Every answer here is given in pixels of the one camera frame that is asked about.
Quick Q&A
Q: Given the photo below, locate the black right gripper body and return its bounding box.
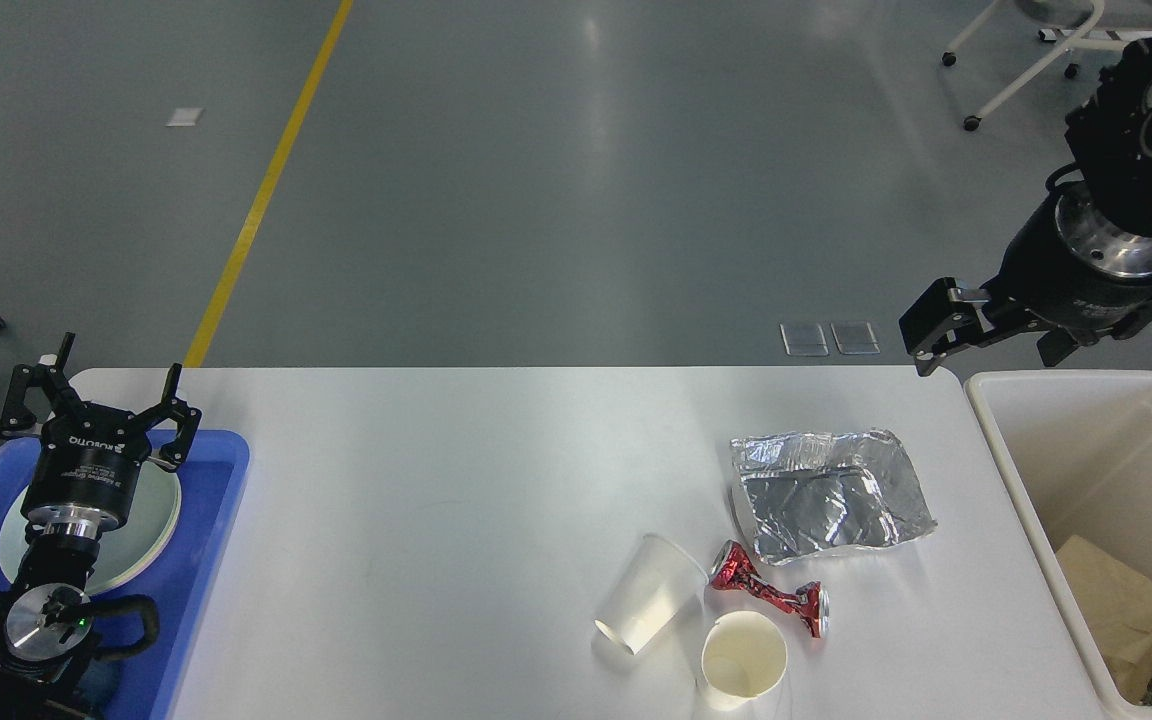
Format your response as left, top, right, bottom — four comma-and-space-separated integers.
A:
986, 190, 1152, 314

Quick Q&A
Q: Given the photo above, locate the brown paper bag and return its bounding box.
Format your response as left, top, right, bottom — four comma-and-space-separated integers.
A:
1056, 536, 1152, 705

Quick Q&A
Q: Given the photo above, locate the floor outlet cover right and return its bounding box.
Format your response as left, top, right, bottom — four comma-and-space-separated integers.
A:
829, 323, 882, 356

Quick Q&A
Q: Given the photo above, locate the floor outlet cover left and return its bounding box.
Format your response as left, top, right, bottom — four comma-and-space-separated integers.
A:
780, 323, 831, 357

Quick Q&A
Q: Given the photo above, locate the blue plastic tray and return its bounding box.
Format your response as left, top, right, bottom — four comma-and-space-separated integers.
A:
0, 429, 250, 719

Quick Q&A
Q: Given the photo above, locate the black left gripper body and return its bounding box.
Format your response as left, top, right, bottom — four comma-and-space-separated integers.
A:
20, 433, 147, 541

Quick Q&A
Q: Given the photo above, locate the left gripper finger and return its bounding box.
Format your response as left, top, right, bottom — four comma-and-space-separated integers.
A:
126, 362, 204, 471
0, 332, 89, 444

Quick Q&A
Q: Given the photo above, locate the floor outlet cover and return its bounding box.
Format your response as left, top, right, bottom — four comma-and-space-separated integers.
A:
780, 323, 831, 357
829, 323, 882, 356

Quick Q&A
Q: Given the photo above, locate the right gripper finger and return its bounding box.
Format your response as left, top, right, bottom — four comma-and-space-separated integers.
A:
1036, 291, 1152, 367
899, 276, 1047, 377

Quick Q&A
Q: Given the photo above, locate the white office chair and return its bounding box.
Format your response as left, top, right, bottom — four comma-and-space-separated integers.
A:
939, 0, 1152, 132

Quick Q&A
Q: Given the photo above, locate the white plastic bin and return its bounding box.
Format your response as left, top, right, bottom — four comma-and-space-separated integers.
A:
967, 370, 1152, 719

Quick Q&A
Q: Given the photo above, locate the tipped white paper cup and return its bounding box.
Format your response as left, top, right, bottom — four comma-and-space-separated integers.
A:
593, 533, 708, 655

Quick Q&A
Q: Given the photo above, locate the silver foil bag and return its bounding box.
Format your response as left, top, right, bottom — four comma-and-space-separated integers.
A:
730, 429, 940, 566

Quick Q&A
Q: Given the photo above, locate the light green plate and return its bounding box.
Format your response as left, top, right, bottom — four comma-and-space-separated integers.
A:
0, 465, 182, 596

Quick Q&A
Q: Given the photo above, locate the red foil wrapper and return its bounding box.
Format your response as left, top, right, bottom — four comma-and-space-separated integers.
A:
708, 539, 829, 639

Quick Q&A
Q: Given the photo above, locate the upright white paper cup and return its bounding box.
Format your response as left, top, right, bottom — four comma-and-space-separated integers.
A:
698, 611, 788, 711

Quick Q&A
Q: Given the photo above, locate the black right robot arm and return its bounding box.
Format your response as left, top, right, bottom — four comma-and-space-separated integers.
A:
899, 37, 1152, 377

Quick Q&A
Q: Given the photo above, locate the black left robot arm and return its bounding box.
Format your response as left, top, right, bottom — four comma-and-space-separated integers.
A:
0, 333, 200, 719

